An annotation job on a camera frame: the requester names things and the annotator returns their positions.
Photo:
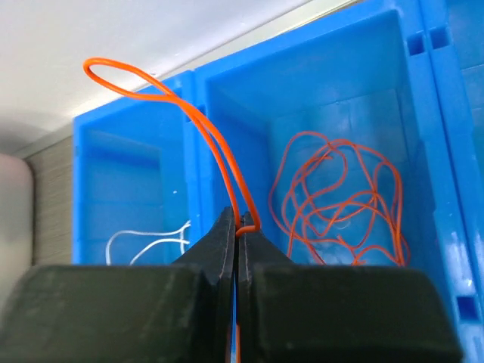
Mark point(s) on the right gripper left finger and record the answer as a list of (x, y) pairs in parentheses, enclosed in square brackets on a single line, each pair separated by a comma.
[(180, 312)]

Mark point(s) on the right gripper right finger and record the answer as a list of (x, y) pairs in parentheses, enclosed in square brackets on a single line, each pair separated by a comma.
[(290, 312)]

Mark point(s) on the blue three-compartment bin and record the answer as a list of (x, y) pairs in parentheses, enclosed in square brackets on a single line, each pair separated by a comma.
[(362, 74)]

